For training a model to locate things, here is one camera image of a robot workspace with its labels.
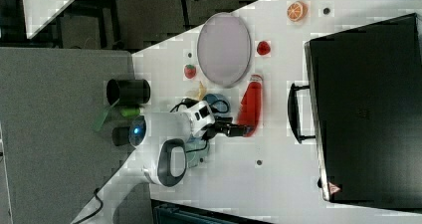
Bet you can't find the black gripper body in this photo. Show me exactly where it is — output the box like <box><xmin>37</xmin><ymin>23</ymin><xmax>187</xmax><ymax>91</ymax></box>
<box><xmin>206</xmin><ymin>117</ymin><xmax>248</xmax><ymax>140</ymax></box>

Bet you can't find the red felt ketchup bottle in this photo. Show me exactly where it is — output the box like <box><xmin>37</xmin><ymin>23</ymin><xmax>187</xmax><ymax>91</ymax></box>
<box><xmin>237</xmin><ymin>74</ymin><xmax>263</xmax><ymax>137</ymax></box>

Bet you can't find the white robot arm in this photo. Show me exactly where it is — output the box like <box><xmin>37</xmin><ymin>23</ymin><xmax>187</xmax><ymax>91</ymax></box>
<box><xmin>72</xmin><ymin>101</ymin><xmax>249</xmax><ymax>224</ymax></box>

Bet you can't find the grey oval plate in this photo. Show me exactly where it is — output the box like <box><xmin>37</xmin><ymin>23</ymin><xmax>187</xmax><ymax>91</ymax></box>
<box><xmin>197</xmin><ymin>13</ymin><xmax>252</xmax><ymax>88</ymax></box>

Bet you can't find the blue bowl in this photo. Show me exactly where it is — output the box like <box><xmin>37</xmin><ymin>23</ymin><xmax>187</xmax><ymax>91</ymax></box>
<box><xmin>203</xmin><ymin>94</ymin><xmax>231</xmax><ymax>115</ymax></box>

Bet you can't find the green cup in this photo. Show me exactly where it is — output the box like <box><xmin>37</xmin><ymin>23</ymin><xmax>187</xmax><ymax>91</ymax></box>
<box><xmin>185</xmin><ymin>138</ymin><xmax>209</xmax><ymax>168</ymax></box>

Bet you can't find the yellow peeled banana toy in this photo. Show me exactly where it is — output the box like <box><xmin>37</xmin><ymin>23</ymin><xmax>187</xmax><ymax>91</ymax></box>
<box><xmin>187</xmin><ymin>83</ymin><xmax>207</xmax><ymax>101</ymax></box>

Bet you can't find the red strawberry toy with leaves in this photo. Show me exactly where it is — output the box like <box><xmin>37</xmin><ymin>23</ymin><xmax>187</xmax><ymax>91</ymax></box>
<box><xmin>184</xmin><ymin>65</ymin><xmax>196</xmax><ymax>79</ymax></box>

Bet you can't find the large black cylinder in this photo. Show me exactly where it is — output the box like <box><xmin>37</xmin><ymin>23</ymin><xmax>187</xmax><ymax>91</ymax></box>
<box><xmin>106</xmin><ymin>80</ymin><xmax>150</xmax><ymax>106</ymax></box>

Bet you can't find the green marker pen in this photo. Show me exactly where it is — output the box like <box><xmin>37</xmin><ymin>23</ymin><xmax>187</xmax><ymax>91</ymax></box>
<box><xmin>120</xmin><ymin>108</ymin><xmax>144</xmax><ymax>117</ymax></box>

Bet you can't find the orange slice toy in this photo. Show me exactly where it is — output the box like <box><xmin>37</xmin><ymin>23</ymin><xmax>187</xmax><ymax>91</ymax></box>
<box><xmin>287</xmin><ymin>1</ymin><xmax>308</xmax><ymax>22</ymax></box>

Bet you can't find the black toaster oven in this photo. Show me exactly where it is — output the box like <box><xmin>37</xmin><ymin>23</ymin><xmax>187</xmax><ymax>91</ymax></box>
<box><xmin>304</xmin><ymin>13</ymin><xmax>422</xmax><ymax>213</ymax></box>

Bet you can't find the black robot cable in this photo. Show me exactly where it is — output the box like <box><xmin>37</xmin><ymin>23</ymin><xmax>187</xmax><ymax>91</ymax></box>
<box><xmin>71</xmin><ymin>98</ymin><xmax>230</xmax><ymax>224</ymax></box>

